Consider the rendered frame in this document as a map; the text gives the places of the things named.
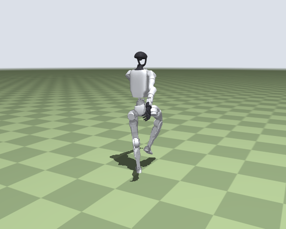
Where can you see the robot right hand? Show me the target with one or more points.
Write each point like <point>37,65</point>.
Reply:
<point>147,112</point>

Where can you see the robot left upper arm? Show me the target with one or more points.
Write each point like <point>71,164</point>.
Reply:
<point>128,75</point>

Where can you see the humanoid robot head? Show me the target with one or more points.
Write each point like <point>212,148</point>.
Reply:
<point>139,56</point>

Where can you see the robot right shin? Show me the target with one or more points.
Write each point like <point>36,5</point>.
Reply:
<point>154,133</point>

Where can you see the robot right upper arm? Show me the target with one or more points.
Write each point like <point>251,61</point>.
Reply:
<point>151,80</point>

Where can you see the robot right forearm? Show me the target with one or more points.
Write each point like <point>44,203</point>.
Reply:
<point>151,94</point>

